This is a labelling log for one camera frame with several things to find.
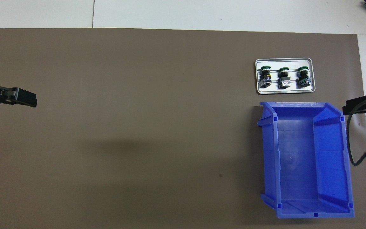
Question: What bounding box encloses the green push button clear block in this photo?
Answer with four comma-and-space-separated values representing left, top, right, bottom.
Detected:
278, 66, 292, 90

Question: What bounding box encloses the green push button black block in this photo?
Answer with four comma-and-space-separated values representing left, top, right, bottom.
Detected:
296, 66, 311, 88

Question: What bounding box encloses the green push button yellow label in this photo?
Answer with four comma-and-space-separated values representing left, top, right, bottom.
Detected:
258, 65, 273, 89

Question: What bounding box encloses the silver metal tray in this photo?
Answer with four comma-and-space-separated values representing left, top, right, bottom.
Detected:
255, 58, 316, 95

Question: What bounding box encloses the blue plastic storage bin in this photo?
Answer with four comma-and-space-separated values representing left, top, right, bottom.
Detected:
257, 102, 355, 219

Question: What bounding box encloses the brown table mat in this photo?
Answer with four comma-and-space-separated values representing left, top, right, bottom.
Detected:
0, 28, 366, 229

